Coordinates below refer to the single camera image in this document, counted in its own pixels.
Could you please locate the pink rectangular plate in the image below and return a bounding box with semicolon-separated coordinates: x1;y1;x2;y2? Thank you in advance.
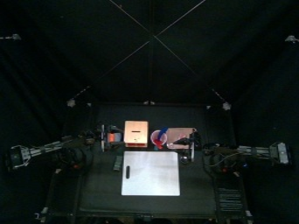
165;127;197;151

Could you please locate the white cup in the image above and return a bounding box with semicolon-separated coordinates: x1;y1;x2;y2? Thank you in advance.
149;129;169;151

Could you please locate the blue toy utensil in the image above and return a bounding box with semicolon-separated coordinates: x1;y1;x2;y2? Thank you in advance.
155;126;169;140

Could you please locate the grey green toy piece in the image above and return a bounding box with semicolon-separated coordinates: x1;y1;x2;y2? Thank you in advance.
112;155;124;172

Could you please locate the white printed label sticker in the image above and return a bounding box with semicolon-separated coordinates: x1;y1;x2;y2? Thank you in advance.
218;186;244;213

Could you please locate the white cutting board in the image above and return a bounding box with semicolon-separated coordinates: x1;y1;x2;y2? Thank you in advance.
120;150;183;197

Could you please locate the light wooden box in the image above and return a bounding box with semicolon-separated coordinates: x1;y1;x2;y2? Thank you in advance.
123;120;149;149

